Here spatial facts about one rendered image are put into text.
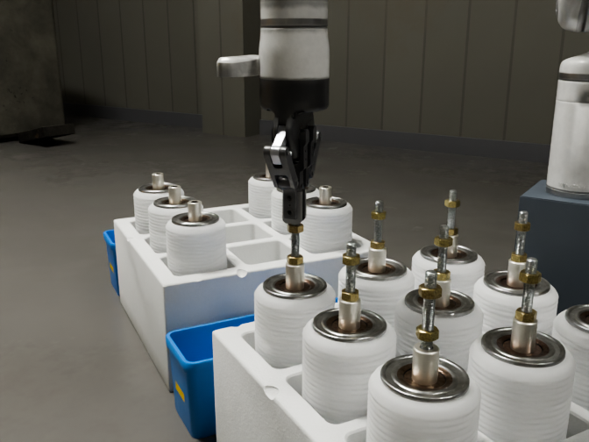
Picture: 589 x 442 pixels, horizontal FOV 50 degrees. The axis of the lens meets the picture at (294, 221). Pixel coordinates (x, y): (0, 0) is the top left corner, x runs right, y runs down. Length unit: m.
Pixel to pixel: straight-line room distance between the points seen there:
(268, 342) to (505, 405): 0.27
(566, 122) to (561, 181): 0.09
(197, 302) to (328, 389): 0.40
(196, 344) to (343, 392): 0.38
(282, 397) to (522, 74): 2.45
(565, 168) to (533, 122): 1.95
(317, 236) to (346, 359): 0.49
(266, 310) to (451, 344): 0.20
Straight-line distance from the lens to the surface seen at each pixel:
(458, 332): 0.69
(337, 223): 1.08
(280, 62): 0.66
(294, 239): 0.73
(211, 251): 1.00
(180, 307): 0.98
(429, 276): 0.53
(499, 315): 0.77
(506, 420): 0.64
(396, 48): 3.16
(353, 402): 0.65
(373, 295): 0.77
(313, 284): 0.75
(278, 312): 0.72
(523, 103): 2.98
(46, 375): 1.15
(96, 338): 1.24
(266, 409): 0.70
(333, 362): 0.63
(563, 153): 1.03
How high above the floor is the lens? 0.54
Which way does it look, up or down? 16 degrees down
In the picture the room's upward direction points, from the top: straight up
